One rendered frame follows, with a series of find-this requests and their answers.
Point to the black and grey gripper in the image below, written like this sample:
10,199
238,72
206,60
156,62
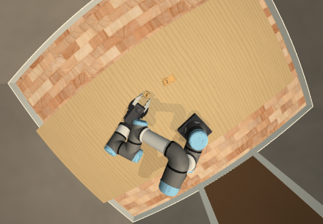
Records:
131,105

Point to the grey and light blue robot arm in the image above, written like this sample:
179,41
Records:
180,161

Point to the wooden number cube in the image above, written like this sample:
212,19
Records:
147,94
166,81

